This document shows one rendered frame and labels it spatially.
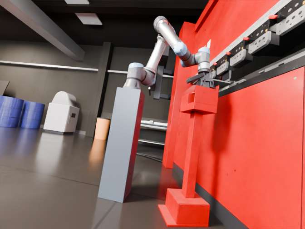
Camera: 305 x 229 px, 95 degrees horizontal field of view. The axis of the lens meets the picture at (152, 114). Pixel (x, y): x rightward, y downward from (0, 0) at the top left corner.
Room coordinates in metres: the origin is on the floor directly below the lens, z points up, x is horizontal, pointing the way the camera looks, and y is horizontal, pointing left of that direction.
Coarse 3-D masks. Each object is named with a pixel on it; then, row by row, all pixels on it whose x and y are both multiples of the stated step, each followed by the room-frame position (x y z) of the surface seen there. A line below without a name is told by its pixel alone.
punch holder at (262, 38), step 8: (264, 24) 0.82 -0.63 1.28; (272, 24) 0.79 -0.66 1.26; (256, 32) 0.88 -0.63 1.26; (264, 32) 0.82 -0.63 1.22; (272, 32) 0.80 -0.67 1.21; (256, 40) 0.87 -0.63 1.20; (264, 40) 0.81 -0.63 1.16; (272, 40) 0.80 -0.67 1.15; (256, 48) 0.87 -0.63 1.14; (264, 48) 0.85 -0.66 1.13; (272, 48) 0.84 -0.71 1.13
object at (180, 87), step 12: (192, 24) 2.08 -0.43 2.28; (180, 36) 2.20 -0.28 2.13; (192, 36) 2.08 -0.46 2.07; (192, 48) 2.08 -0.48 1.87; (180, 60) 2.06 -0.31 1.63; (180, 72) 2.07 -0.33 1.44; (180, 84) 2.07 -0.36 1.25; (192, 84) 2.09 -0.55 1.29; (180, 96) 2.07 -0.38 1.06; (168, 120) 2.25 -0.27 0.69; (168, 132) 2.14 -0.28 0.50; (168, 144) 2.06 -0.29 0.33; (168, 156) 2.06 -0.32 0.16
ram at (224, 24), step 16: (224, 0) 1.33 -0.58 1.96; (240, 0) 1.08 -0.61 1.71; (256, 0) 0.90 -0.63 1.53; (272, 0) 0.78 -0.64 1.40; (288, 0) 0.68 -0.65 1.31; (208, 16) 1.67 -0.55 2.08; (224, 16) 1.30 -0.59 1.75; (240, 16) 1.06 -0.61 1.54; (256, 16) 0.89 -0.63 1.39; (208, 32) 1.62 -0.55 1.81; (224, 32) 1.27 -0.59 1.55; (240, 32) 1.05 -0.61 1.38; (224, 48) 1.25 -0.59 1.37
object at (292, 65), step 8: (304, 56) 0.51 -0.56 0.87; (288, 64) 0.57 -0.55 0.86; (296, 64) 0.54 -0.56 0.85; (304, 64) 0.51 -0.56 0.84; (272, 72) 0.64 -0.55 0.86; (280, 72) 0.60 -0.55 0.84; (248, 80) 0.78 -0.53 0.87; (256, 80) 0.73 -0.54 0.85; (264, 80) 0.68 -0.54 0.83; (232, 88) 0.92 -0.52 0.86; (240, 88) 0.85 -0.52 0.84
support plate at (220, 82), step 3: (213, 81) 1.16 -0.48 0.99; (216, 81) 1.15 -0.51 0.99; (219, 81) 1.15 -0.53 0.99; (222, 81) 1.14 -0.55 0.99; (225, 81) 1.15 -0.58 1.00; (195, 84) 1.29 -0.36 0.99; (216, 84) 1.21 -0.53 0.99; (219, 84) 1.21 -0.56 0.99; (222, 84) 1.19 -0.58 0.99; (225, 84) 1.19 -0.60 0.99; (219, 87) 1.28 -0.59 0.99
